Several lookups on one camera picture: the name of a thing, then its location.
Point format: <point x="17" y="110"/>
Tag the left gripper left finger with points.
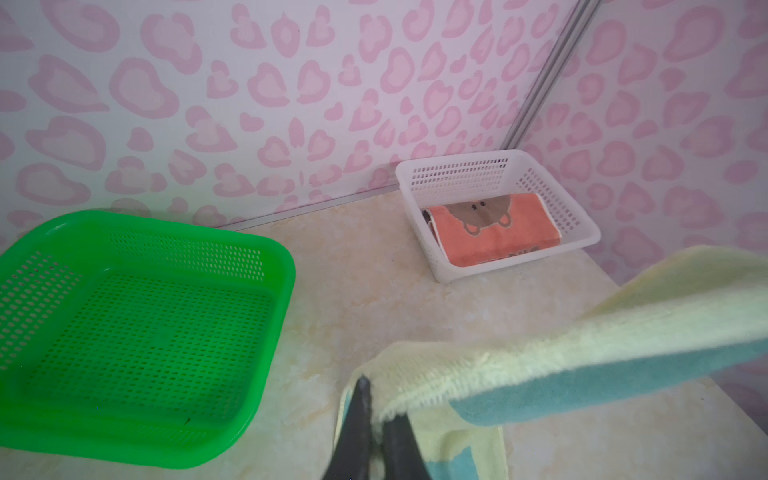
<point x="352" y="454"/>

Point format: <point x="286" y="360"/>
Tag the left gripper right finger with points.
<point x="401" y="454"/>

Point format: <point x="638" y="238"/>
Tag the red brown towel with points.
<point x="492" y="229"/>

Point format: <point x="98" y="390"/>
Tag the green plastic basket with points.
<point x="136" y="340"/>

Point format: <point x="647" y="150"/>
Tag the light green towel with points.
<point x="699" y="311"/>

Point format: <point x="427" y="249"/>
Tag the white plastic basket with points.
<point x="435" y="181"/>

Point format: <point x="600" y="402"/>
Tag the right corner frame post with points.
<point x="573" y="30"/>

